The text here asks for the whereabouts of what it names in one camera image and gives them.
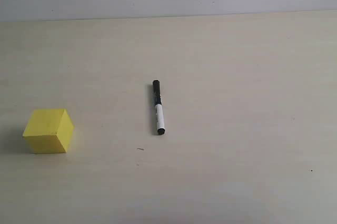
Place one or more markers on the black and white whiteboard marker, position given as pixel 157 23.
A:
pixel 160 125

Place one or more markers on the yellow foam cube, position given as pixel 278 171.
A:
pixel 49 131

